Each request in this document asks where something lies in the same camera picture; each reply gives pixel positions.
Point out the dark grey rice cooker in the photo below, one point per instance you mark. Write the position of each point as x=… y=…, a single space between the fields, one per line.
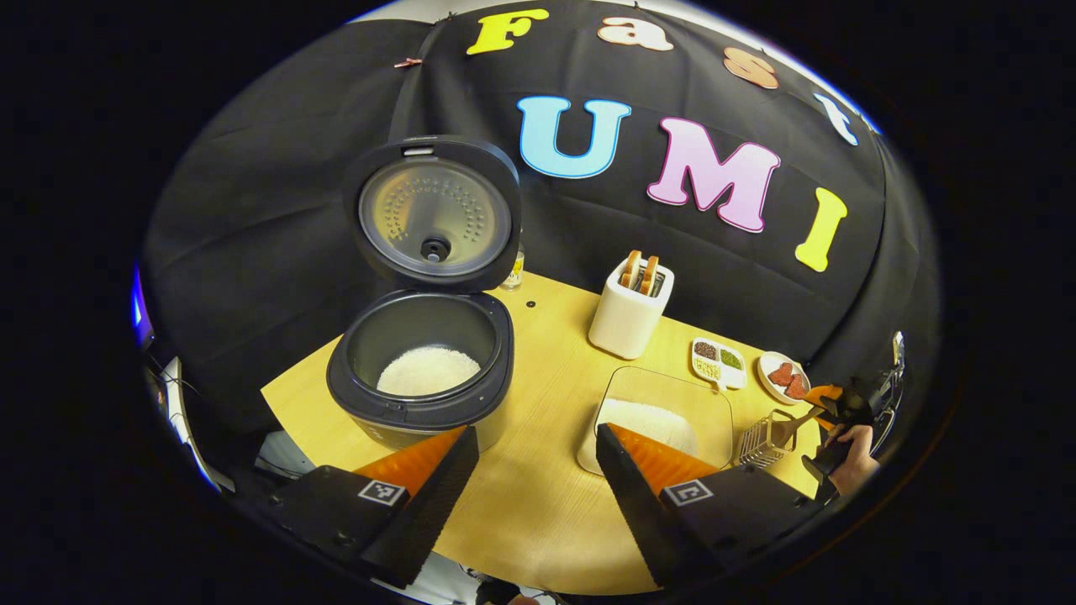
x=500 y=353

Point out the red cloth clip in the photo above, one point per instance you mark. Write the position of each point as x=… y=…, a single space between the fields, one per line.
x=408 y=62

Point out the clear rice tray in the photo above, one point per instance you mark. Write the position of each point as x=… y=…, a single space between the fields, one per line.
x=664 y=386

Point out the red sausage slice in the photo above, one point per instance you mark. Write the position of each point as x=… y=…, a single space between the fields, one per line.
x=782 y=374
x=796 y=387

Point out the white rice pile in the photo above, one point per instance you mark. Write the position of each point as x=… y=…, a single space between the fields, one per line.
x=429 y=371
x=656 y=420

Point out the small clear glass bottle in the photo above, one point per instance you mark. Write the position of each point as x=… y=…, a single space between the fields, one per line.
x=514 y=273

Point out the wooden spoon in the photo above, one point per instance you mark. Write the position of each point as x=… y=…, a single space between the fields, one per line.
x=783 y=431

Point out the white divided bean dish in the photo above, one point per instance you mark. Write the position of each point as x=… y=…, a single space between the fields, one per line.
x=719 y=363

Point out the white toaster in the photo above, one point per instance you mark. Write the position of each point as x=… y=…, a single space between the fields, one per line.
x=626 y=323

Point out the toasted bread slice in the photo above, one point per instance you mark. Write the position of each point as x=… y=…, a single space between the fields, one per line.
x=648 y=276
x=630 y=269

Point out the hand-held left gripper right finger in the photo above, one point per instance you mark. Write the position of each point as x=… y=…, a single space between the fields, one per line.
x=635 y=504

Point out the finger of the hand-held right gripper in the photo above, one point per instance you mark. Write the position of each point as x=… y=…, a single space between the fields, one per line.
x=849 y=403

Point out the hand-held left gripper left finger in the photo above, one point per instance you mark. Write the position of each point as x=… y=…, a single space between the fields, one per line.
x=433 y=504

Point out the black backdrop cloth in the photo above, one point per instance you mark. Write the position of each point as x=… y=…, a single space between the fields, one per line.
x=277 y=210

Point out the white round plate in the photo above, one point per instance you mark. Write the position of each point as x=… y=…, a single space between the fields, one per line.
x=767 y=370

